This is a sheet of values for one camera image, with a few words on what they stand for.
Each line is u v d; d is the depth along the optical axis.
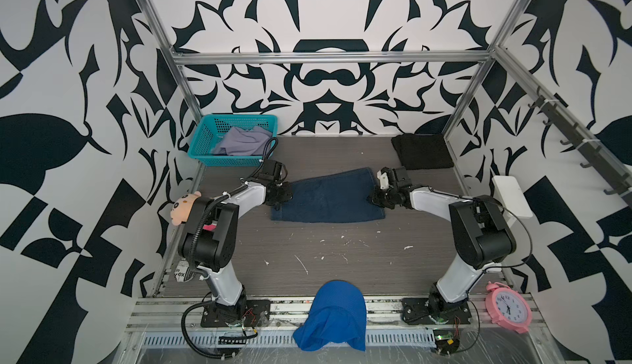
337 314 0.71
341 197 0.97
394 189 0.77
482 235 0.48
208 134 1.16
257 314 0.74
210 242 0.48
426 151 1.21
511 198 0.73
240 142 1.06
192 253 0.42
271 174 0.77
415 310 0.74
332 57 0.96
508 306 0.73
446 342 0.71
